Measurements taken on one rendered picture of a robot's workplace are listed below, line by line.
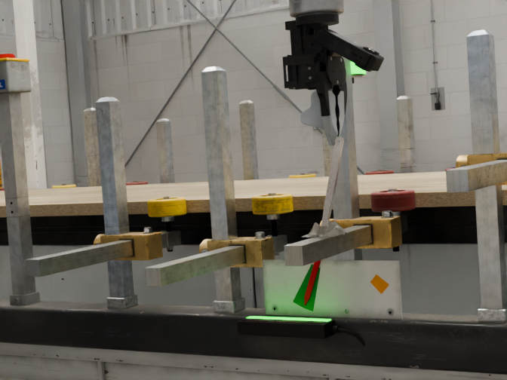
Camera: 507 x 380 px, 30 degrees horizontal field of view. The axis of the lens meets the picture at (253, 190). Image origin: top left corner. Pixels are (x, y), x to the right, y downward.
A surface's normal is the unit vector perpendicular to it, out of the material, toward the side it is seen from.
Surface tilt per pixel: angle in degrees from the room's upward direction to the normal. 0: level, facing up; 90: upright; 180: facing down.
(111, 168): 90
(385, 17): 90
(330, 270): 90
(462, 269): 90
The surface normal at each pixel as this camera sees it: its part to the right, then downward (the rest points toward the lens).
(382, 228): -0.48, 0.07
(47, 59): 0.81, -0.02
